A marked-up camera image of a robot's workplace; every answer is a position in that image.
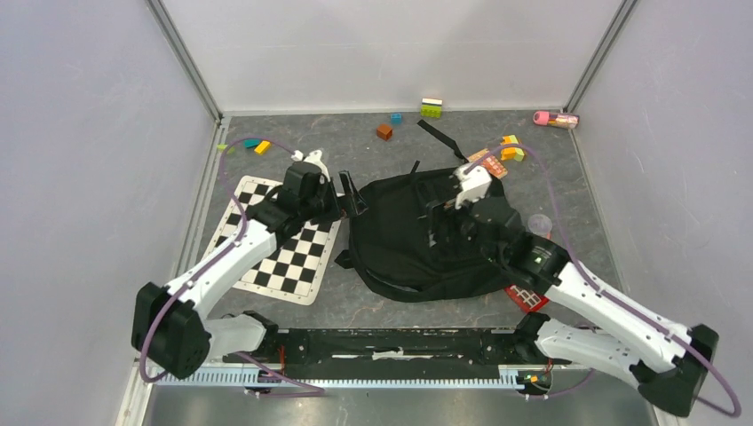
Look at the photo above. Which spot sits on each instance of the orange green block stack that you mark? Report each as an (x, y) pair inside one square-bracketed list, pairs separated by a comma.
[(511, 149)]

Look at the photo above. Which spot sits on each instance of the brown orange cube block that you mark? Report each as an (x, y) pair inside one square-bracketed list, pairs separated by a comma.
[(384, 131)]

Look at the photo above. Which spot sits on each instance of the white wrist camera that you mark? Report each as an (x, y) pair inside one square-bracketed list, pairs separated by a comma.
[(473, 184), (315, 157)]

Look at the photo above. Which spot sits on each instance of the yellow orange block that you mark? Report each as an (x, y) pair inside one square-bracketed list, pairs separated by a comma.
[(262, 147)]

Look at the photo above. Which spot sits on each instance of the green half round block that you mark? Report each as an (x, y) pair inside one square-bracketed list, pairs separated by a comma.
[(226, 149)]

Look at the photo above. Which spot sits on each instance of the red window toy brick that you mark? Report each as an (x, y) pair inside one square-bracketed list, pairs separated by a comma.
[(526, 300)]

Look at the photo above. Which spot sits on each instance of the black student backpack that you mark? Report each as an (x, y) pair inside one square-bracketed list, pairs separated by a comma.
[(388, 244)]

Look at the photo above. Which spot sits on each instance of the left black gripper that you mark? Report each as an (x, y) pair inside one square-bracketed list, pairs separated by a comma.
[(341, 207)]

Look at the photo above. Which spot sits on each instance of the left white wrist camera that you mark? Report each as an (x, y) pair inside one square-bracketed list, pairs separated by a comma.
[(315, 157)]

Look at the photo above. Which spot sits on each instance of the pink capped marker tube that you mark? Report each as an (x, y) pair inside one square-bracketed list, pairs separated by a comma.
[(557, 120)]

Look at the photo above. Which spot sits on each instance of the clear round glitter jar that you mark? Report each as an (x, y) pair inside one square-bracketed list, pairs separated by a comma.
[(540, 224)]

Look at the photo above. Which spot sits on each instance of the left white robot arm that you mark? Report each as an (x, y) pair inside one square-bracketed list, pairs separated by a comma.
[(171, 330)]

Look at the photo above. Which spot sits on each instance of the small orange spiral notebook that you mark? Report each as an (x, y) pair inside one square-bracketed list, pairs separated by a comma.
[(492, 164)]

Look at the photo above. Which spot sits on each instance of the green white block stack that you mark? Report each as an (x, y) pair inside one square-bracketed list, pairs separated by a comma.
[(431, 108)]

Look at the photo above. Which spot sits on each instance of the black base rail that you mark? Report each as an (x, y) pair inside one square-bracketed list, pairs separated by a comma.
[(397, 353)]

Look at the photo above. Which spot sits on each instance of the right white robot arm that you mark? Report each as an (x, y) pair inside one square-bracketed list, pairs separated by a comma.
[(665, 361)]

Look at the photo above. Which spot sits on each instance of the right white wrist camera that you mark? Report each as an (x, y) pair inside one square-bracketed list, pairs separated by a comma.
[(473, 184)]

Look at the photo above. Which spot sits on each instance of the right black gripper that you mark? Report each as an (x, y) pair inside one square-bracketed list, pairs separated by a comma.
[(439, 212)]

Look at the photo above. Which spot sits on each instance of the black white chessboard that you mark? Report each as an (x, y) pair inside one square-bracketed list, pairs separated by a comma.
[(294, 272)]

